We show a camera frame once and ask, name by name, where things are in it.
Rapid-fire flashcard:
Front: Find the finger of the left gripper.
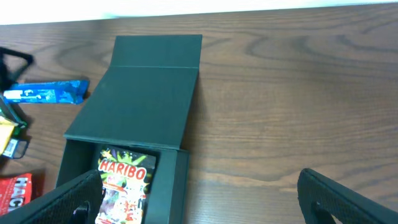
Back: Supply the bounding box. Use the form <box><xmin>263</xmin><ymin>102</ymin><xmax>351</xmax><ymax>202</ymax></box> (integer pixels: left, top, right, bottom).
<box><xmin>1</xmin><ymin>47</ymin><xmax>34</xmax><ymax>90</ymax></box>

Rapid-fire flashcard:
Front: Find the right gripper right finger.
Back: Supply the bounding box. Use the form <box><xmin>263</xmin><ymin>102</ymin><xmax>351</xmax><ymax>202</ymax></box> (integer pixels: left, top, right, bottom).
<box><xmin>297</xmin><ymin>168</ymin><xmax>397</xmax><ymax>224</ymax></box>

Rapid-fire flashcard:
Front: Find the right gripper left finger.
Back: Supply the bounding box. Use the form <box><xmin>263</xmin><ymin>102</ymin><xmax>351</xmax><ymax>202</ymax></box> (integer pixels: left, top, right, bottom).
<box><xmin>1</xmin><ymin>170</ymin><xmax>103</xmax><ymax>224</ymax></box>

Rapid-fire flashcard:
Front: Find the yellow Hacks candy bag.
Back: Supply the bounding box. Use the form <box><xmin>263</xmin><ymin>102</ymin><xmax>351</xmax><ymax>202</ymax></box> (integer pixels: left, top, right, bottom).
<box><xmin>0</xmin><ymin>116</ymin><xmax>18</xmax><ymax>154</ymax></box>

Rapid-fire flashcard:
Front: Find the Haribo gummy candy bag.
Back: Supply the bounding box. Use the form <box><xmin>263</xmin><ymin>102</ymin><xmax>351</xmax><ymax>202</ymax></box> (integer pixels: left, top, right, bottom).
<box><xmin>95</xmin><ymin>146</ymin><xmax>156</xmax><ymax>224</ymax></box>

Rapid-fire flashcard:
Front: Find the blue Oreo cookie pack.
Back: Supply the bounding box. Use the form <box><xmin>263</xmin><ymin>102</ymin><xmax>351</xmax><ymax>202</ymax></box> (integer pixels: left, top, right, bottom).
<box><xmin>3</xmin><ymin>80</ymin><xmax>90</xmax><ymax>105</ymax></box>

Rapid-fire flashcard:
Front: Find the black cardboard gift box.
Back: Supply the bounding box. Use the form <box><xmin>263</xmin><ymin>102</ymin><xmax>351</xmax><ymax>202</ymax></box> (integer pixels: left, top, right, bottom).
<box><xmin>57</xmin><ymin>35</ymin><xmax>202</xmax><ymax>223</ymax></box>

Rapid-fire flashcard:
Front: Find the green black candy bar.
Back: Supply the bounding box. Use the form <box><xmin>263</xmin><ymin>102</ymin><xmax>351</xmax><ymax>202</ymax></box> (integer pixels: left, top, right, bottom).
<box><xmin>1</xmin><ymin>95</ymin><xmax>27</xmax><ymax>128</ymax></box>

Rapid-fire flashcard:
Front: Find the red Hacks candy bag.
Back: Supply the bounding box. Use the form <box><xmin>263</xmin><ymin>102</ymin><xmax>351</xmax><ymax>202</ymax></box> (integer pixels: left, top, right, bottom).
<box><xmin>0</xmin><ymin>173</ymin><xmax>32</xmax><ymax>215</ymax></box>

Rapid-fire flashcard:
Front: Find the small blue candy bar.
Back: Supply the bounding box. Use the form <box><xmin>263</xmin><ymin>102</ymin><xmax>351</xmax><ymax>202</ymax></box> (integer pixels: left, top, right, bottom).
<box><xmin>2</xmin><ymin>138</ymin><xmax>29</xmax><ymax>159</ymax></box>

